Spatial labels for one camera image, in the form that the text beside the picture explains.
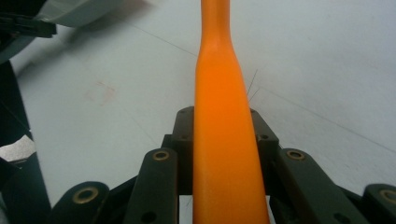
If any grey dustpan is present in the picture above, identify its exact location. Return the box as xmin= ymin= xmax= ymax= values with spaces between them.
xmin=0 ymin=0 xmax=154 ymax=65

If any orange plastic handle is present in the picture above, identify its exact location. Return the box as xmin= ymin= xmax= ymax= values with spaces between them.
xmin=191 ymin=0 xmax=272 ymax=224

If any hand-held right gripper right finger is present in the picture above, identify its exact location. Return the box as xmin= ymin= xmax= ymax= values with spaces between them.
xmin=249 ymin=107 xmax=280 ymax=196

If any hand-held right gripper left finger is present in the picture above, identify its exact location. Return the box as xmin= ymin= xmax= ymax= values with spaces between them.
xmin=161 ymin=105 xmax=196 ymax=196

